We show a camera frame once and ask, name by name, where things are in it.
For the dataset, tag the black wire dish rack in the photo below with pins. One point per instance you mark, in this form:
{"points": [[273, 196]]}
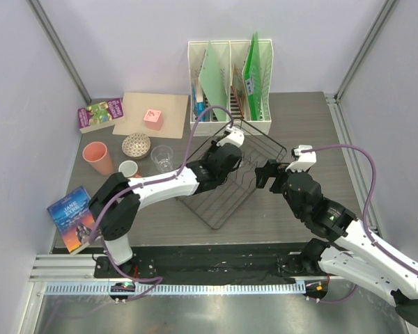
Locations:
{"points": [[216, 207]]}

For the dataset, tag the pink ceramic mug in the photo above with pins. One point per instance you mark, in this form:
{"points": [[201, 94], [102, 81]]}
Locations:
{"points": [[129, 169]]}

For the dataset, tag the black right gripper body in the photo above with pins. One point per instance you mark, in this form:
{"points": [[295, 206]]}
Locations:
{"points": [[298, 213]]}

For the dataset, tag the purple paperback book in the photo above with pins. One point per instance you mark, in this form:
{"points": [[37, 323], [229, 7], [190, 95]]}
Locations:
{"points": [[100, 115]]}

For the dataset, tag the bright green mesh folder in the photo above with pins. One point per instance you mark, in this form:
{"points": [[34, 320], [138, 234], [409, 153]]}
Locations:
{"points": [[252, 78]]}

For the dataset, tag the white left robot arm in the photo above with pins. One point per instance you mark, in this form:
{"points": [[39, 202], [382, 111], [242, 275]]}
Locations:
{"points": [[116, 204]]}

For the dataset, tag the blue Jane Eyre book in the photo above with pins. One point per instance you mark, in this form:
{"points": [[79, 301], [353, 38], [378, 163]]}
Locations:
{"points": [[73, 219]]}

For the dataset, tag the brown patterned ceramic bowl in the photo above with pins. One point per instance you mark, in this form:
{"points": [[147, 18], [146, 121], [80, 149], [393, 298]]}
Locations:
{"points": [[136, 146]]}

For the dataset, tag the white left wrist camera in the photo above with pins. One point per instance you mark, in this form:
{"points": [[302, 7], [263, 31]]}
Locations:
{"points": [[231, 135]]}

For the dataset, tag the illustrated book in organizer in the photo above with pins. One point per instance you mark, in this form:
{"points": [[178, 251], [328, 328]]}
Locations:
{"points": [[237, 89]]}

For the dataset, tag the white slotted cable duct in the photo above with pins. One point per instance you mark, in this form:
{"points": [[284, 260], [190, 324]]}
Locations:
{"points": [[120, 288]]}

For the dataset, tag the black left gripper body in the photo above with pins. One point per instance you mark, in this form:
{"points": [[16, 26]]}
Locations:
{"points": [[210, 150]]}

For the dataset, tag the pink plastic tumbler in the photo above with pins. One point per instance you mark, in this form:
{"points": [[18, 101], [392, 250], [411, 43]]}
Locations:
{"points": [[98, 156]]}

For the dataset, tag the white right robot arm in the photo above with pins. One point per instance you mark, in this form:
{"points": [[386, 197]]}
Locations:
{"points": [[343, 246]]}

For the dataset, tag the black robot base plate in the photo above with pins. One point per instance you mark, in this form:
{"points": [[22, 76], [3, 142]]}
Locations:
{"points": [[228, 264]]}

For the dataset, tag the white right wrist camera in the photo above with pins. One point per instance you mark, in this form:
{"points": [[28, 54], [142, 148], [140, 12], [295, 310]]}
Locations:
{"points": [[304, 159]]}

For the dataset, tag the brown cardboard sheet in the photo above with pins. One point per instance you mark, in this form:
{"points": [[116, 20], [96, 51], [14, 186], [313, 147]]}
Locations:
{"points": [[173, 110]]}

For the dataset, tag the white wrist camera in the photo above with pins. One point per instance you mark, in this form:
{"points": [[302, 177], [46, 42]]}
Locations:
{"points": [[304, 159], [231, 135]]}

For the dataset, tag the blue booklet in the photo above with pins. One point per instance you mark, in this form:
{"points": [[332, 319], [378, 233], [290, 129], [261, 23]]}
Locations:
{"points": [[198, 98]]}

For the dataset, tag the light green folder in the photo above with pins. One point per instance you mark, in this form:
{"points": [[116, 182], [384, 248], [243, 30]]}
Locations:
{"points": [[214, 73]]}

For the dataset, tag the pink cube block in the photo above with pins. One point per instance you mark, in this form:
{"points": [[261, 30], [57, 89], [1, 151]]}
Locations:
{"points": [[153, 119]]}

